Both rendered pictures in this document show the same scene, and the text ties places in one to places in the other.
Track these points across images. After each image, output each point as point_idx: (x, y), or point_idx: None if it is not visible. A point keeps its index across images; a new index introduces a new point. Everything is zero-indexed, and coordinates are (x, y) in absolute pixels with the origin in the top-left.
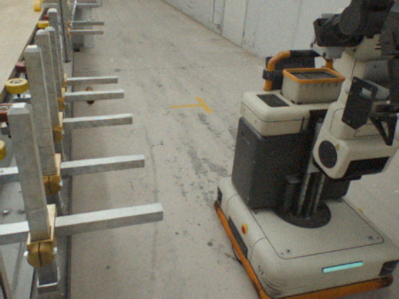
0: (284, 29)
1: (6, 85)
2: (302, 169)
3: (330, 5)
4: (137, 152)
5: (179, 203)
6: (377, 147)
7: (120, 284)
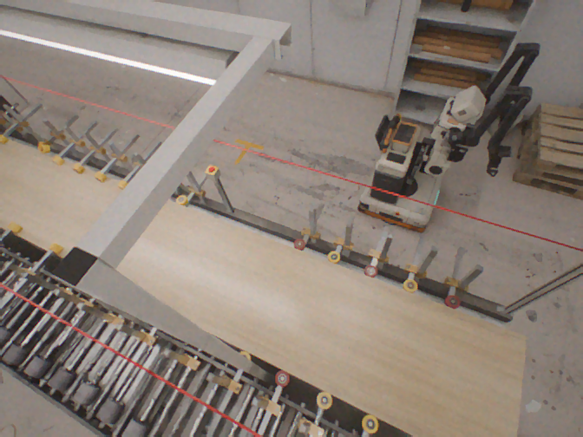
0: None
1: (336, 262)
2: (409, 173)
3: (274, 3)
4: (277, 215)
5: (338, 222)
6: None
7: None
